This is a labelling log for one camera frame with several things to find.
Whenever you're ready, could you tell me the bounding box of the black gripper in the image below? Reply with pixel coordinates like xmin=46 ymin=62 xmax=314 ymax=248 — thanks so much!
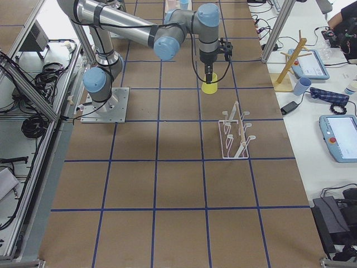
xmin=199 ymin=50 xmax=218 ymax=84

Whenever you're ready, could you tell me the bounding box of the yellow plastic cup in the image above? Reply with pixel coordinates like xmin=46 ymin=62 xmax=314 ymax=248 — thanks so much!
xmin=201 ymin=73 xmax=218 ymax=94

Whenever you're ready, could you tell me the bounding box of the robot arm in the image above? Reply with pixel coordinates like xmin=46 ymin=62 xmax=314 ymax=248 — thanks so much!
xmin=58 ymin=1 xmax=220 ymax=109

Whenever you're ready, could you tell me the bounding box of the light blue cup far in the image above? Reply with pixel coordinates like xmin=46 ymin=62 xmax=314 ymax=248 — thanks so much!
xmin=180 ymin=0 xmax=189 ymax=10

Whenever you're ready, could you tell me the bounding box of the pink plastic cup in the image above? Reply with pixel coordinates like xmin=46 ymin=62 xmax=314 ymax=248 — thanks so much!
xmin=166 ymin=0 xmax=177 ymax=10

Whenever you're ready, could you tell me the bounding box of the blue cup on desk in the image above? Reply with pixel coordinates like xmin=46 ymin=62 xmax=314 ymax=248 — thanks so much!
xmin=293 ymin=77 xmax=312 ymax=96

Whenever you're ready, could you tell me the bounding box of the white paper cup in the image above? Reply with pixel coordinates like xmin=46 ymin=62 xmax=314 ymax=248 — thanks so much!
xmin=344 ymin=80 xmax=357 ymax=95

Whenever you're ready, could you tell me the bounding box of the beige plastic tray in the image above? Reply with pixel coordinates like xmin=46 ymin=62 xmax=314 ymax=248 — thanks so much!
xmin=165 ymin=0 xmax=192 ymax=13

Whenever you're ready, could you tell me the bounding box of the wooden mug tree stand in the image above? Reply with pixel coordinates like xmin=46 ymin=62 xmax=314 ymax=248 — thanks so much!
xmin=270 ymin=31 xmax=312 ymax=92

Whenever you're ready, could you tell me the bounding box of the black power adapter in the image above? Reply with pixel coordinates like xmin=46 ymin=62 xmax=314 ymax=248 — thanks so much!
xmin=280 ymin=101 xmax=299 ymax=116

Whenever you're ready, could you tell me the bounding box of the blue teach pendant far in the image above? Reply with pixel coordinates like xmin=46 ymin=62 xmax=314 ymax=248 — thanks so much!
xmin=292 ymin=50 xmax=330 ymax=80

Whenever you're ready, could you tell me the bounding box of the blue teach pendant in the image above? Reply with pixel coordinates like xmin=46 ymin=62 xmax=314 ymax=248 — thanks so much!
xmin=292 ymin=50 xmax=330 ymax=80
xmin=319 ymin=114 xmax=356 ymax=163

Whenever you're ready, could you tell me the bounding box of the blue plaid cloth pouch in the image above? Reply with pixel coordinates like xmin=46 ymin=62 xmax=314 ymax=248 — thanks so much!
xmin=310 ymin=87 xmax=349 ymax=107

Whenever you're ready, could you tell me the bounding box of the blue teach pendant near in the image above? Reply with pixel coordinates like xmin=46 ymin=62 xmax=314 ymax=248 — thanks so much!
xmin=319 ymin=114 xmax=356 ymax=163

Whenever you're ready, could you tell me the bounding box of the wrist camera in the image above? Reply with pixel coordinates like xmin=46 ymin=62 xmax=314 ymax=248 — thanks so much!
xmin=219 ymin=37 xmax=233 ymax=62

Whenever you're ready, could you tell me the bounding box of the white wire cup rack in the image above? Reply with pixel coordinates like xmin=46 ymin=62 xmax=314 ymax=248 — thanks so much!
xmin=218 ymin=101 xmax=256 ymax=160

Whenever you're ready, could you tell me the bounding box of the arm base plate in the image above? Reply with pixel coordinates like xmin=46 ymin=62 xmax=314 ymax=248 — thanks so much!
xmin=80 ymin=87 xmax=130 ymax=123

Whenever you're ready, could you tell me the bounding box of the aluminium frame post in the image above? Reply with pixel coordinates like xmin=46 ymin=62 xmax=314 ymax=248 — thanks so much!
xmin=261 ymin=0 xmax=295 ymax=63

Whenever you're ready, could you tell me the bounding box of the black bead bracelet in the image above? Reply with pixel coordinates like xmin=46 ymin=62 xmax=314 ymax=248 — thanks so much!
xmin=330 ymin=102 xmax=348 ymax=114

